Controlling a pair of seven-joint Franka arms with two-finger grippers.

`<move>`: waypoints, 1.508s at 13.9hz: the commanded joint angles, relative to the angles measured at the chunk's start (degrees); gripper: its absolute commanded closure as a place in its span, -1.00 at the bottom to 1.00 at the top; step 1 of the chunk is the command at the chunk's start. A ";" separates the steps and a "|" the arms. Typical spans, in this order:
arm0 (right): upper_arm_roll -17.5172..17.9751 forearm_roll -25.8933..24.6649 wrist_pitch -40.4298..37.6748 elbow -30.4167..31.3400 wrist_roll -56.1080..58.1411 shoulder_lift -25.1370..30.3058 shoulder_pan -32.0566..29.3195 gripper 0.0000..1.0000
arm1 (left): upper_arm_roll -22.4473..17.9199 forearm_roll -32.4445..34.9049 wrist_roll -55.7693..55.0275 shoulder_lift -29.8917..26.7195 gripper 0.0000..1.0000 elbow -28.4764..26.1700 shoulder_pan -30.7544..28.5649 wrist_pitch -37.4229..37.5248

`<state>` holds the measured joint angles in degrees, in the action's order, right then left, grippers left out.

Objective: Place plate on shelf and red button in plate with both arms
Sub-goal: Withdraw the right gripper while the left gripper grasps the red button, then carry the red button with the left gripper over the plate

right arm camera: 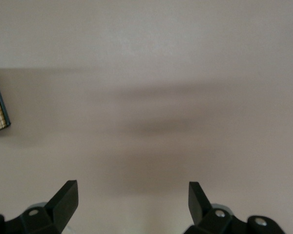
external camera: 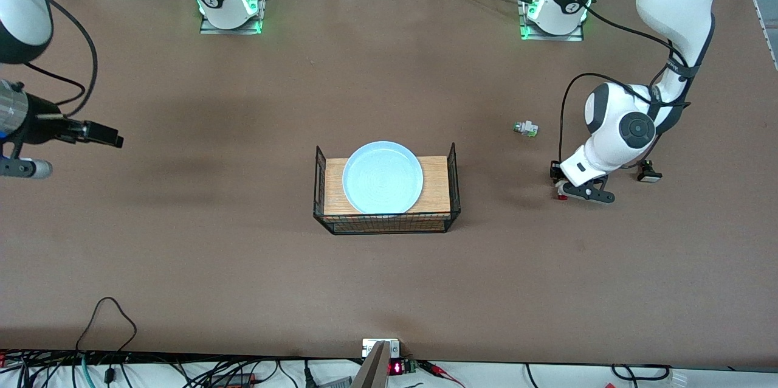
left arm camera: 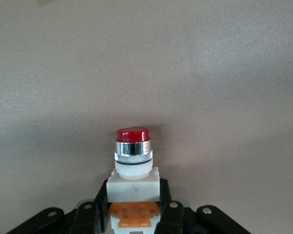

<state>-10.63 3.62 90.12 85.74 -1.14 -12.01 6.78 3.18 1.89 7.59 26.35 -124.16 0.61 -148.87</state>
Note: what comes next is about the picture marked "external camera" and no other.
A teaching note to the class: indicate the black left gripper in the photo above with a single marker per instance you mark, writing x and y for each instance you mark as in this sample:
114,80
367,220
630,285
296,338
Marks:
648,169

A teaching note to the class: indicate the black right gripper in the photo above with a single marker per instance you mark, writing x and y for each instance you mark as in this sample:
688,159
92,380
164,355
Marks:
44,124

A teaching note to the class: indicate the red push button switch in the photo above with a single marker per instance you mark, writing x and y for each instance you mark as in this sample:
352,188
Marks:
563,197

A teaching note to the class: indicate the light blue round plate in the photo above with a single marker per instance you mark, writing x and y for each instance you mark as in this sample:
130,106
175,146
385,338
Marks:
383,178

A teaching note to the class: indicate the black square push button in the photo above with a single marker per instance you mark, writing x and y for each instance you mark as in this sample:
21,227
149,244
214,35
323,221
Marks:
649,175

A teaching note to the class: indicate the red alligator clip lead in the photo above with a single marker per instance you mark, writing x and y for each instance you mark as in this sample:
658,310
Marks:
440,371

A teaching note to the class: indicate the red digit display module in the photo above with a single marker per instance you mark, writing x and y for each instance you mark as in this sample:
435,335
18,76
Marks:
396,367

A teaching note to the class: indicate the small white box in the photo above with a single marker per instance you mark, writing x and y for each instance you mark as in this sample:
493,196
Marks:
371,346

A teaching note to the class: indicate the grey metal bar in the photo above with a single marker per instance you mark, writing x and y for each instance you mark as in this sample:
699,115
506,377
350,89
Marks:
374,370

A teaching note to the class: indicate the black power adapter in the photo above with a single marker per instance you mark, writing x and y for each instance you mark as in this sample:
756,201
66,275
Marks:
234,380

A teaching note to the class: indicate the green push button switch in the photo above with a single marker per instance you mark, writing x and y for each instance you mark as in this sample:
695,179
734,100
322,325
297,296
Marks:
526,128

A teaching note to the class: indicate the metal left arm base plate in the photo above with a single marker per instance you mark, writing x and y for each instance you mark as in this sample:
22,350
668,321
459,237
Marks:
574,38

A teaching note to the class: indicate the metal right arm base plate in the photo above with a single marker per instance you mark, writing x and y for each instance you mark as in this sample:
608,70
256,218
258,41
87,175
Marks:
209,30

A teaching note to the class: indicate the aluminium frame rail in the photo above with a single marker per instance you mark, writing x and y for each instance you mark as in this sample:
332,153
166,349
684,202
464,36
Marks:
763,20

